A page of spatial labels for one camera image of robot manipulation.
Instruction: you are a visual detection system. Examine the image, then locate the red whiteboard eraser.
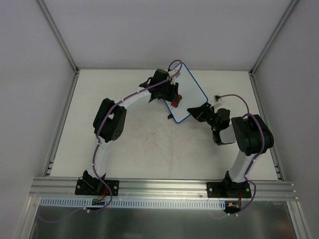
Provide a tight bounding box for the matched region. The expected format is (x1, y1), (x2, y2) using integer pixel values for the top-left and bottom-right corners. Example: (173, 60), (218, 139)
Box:
(171, 94), (182, 108)

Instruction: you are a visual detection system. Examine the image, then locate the blue framed whiteboard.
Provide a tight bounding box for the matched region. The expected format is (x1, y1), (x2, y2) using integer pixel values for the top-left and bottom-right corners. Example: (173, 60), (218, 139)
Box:
(164, 63), (208, 123)

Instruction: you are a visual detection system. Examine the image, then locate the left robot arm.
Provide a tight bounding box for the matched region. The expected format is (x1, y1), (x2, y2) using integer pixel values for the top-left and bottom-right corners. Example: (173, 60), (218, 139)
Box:
(75, 69), (182, 195)

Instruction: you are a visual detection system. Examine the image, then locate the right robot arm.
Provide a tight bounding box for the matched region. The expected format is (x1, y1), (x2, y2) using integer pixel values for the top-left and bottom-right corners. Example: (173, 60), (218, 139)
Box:
(187, 104), (274, 199)

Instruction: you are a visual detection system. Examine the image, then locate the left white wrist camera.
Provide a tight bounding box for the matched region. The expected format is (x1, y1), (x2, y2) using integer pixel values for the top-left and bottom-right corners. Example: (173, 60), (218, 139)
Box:
(168, 69), (180, 85)

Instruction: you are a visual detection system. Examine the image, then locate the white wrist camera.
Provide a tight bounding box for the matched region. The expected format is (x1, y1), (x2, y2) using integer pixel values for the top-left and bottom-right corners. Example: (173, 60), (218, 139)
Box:
(168, 69), (180, 85)
(213, 95), (222, 104)

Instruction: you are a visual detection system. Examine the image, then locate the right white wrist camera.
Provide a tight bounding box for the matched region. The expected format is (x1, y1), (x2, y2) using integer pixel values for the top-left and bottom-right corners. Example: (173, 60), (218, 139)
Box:
(213, 95), (222, 104)

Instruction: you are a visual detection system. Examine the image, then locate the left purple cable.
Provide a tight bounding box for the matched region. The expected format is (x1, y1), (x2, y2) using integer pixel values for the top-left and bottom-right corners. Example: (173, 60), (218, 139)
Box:
(38, 59), (185, 222)

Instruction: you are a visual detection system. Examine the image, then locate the purple cable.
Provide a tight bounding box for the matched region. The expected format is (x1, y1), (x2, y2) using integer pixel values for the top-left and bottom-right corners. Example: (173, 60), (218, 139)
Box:
(38, 59), (185, 222)
(211, 94), (265, 220)

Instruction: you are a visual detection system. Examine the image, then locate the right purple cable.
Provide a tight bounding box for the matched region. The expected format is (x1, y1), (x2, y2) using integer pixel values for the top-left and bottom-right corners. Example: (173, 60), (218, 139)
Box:
(211, 94), (265, 220)

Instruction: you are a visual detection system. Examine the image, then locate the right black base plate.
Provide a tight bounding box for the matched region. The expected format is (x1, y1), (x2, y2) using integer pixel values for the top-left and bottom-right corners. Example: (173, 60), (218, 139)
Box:
(206, 181), (252, 199)

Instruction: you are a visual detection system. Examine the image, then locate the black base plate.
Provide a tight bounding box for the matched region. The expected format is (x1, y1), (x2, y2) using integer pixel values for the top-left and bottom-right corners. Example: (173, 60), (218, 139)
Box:
(206, 181), (252, 199)
(75, 178), (119, 196)

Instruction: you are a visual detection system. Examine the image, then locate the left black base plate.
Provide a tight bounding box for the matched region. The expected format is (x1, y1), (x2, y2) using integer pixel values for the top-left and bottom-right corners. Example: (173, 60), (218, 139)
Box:
(75, 178), (119, 196)

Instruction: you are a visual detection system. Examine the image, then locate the right aluminium frame post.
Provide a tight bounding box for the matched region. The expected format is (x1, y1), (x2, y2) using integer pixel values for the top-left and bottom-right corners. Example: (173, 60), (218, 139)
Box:
(249, 0), (300, 75)

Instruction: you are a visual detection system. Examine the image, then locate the aluminium frame post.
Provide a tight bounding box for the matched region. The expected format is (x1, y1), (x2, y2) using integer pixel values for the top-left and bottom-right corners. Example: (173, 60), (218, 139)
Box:
(35, 0), (78, 73)
(249, 0), (300, 75)

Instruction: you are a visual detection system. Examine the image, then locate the left aluminium frame post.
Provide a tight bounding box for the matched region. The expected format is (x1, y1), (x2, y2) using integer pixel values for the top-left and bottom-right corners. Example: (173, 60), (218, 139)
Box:
(35, 0), (78, 73)

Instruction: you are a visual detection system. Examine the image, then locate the aluminium mounting rail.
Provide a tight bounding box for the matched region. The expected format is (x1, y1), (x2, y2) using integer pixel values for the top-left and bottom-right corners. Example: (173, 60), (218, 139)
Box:
(28, 177), (299, 201)

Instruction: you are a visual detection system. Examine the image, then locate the white slotted cable duct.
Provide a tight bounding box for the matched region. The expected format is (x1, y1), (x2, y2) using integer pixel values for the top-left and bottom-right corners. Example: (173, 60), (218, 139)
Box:
(39, 197), (226, 210)

